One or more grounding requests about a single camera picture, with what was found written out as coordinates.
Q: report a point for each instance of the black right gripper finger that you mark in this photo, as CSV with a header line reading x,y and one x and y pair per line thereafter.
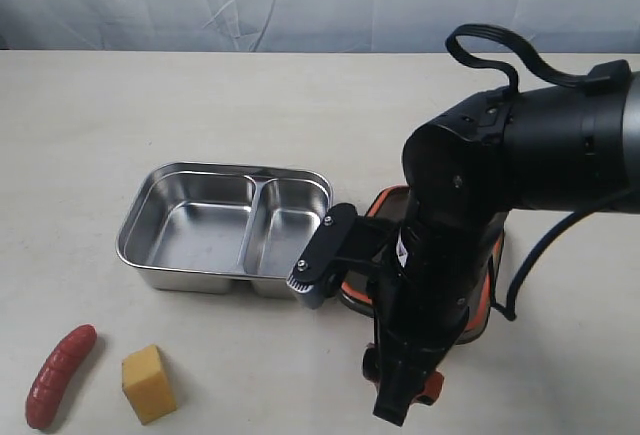
x,y
395,394

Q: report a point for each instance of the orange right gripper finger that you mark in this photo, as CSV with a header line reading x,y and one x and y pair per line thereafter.
x,y
430,392

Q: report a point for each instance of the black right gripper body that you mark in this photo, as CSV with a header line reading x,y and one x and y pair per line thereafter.
x,y
422,306

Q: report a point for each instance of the dark transparent lunch box lid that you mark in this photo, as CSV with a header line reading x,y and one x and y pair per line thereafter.
x,y
390,204

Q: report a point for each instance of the yellow toy cheese block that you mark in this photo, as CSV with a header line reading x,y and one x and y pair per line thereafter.
x,y
146,385

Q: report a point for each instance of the red toy sausage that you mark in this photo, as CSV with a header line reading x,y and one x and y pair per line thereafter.
x,y
54,376

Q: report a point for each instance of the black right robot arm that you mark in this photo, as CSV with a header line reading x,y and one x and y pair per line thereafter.
x,y
571,147

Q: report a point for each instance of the stainless steel lunch box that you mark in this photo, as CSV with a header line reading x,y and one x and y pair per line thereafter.
x,y
202,227

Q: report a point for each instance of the blue wrinkled backdrop cloth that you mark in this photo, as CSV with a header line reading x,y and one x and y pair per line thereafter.
x,y
311,25

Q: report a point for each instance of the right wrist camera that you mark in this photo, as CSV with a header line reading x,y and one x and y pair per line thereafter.
x,y
344,241

